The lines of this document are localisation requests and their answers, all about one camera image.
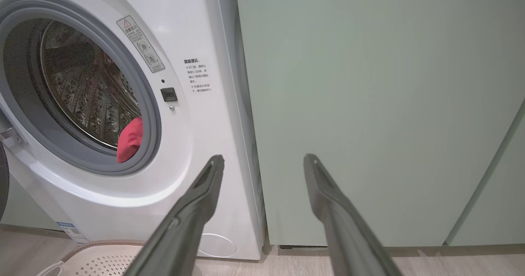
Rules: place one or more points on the dark washing machine door glass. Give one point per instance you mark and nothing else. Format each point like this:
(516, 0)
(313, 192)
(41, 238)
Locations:
(3, 181)

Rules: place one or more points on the black door latch socket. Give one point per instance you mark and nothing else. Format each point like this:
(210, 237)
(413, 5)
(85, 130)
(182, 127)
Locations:
(169, 94)

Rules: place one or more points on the round white filter cover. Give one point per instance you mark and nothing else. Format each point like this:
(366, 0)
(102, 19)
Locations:
(229, 245)

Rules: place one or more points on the tall green cabinet panel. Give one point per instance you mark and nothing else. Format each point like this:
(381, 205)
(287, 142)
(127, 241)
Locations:
(369, 83)

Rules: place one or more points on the white front-load washing machine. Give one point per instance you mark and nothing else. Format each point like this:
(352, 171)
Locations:
(197, 153)

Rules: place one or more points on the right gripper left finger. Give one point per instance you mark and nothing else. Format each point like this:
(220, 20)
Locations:
(188, 222)

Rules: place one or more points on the cream perforated laundry basket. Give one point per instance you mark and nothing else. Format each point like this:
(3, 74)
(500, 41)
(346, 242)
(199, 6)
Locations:
(102, 259)

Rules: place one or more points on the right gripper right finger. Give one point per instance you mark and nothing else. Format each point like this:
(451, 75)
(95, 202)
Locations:
(344, 226)

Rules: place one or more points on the stainless steel washing machine drum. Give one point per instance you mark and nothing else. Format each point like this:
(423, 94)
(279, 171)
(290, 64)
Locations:
(82, 91)

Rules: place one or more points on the red and white garment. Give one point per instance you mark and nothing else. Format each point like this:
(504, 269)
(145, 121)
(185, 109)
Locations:
(130, 140)

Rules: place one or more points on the grey triangle warning sticker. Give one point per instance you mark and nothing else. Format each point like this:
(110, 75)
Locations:
(141, 44)

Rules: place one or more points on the blue energy label sticker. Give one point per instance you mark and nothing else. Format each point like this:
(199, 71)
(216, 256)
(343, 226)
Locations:
(74, 231)

